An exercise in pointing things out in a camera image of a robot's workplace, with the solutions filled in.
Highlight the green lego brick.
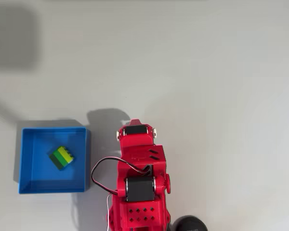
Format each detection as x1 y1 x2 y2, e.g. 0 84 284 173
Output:
49 145 77 171

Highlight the blue square tray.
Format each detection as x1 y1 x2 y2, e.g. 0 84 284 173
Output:
18 127 92 194

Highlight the black looped servo cable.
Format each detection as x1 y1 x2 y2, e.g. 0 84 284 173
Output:
91 156 153 195

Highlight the long black white cable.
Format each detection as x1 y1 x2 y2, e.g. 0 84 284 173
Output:
105 193 114 231

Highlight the black round knob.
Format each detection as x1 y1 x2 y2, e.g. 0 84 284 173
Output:
172 215 209 231

